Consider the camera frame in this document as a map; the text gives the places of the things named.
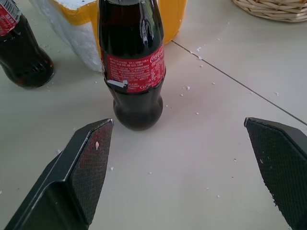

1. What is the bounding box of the woven wicker basket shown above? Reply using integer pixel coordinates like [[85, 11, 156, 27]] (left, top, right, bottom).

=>
[[231, 0, 307, 23]]

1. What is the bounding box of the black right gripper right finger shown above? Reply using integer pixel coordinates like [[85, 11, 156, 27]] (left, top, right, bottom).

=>
[[244, 117, 307, 230]]

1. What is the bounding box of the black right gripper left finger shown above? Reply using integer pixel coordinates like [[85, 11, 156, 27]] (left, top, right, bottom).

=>
[[4, 118, 114, 230]]

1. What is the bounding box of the cola bottle with torn label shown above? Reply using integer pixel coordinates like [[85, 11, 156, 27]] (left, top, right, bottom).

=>
[[97, 0, 167, 131]]

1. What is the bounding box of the cola bottle with red label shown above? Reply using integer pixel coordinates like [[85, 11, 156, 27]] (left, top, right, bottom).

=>
[[0, 0, 55, 90]]

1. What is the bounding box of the white foam box yellow tape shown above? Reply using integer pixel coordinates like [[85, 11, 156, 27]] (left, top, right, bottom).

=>
[[32, 0, 188, 73]]

